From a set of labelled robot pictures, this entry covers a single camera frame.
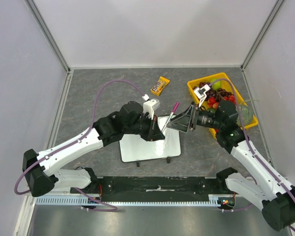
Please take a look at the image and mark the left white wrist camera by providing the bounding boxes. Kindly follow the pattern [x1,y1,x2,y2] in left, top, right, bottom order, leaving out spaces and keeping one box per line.
[142,94,160,119]

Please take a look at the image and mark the aluminium frame post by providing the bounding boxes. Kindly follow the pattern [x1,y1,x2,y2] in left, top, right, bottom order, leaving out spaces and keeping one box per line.
[25,0,70,73]
[240,0,285,72]

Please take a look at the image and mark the slotted cable duct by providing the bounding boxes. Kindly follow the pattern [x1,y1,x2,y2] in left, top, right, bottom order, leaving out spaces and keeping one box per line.
[35,195,231,207]

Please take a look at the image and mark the light green pear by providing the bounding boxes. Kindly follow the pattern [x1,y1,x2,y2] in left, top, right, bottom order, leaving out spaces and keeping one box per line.
[210,79,222,91]

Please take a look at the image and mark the green netted melon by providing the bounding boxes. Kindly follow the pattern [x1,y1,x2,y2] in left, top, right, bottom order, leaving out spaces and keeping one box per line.
[236,99,259,129]

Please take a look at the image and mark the purple grape bunch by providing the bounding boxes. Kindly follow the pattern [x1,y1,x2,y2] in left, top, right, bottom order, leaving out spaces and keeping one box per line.
[192,81,234,99]

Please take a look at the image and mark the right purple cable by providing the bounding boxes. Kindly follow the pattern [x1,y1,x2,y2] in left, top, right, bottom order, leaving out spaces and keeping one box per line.
[208,78,295,236]

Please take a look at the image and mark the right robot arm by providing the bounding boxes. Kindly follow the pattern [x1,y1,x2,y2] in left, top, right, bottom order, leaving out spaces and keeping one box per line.
[166,101,295,231]

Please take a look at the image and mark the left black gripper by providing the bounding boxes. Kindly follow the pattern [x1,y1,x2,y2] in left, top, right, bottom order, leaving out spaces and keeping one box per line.
[124,113,165,142]

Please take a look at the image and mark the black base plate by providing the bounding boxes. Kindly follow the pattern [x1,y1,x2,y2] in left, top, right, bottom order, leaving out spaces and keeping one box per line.
[88,177,233,202]

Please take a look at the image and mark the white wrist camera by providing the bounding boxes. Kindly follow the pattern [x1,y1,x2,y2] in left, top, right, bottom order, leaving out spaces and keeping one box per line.
[142,94,160,119]
[193,84,211,108]

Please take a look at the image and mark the white whiteboard black frame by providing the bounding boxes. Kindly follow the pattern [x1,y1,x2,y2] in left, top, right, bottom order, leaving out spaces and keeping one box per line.
[119,128,181,163]

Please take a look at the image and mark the pink whiteboard marker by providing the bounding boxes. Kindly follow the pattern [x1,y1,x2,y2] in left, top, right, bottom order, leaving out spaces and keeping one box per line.
[161,102,180,133]

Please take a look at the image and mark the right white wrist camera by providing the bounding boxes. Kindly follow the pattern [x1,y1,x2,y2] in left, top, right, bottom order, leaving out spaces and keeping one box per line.
[193,84,211,108]

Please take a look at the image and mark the right aluminium frame post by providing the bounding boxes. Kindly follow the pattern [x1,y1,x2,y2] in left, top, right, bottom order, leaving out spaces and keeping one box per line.
[240,0,285,72]

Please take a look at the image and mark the left aluminium frame post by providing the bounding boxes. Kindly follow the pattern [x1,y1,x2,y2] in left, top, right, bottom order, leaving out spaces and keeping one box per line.
[25,0,70,73]

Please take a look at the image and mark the yellow candy packet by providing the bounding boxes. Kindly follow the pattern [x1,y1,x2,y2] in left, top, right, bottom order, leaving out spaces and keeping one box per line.
[150,76,170,96]

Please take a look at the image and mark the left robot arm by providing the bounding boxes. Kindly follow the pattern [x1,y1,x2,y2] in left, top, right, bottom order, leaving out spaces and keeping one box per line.
[22,99,165,197]

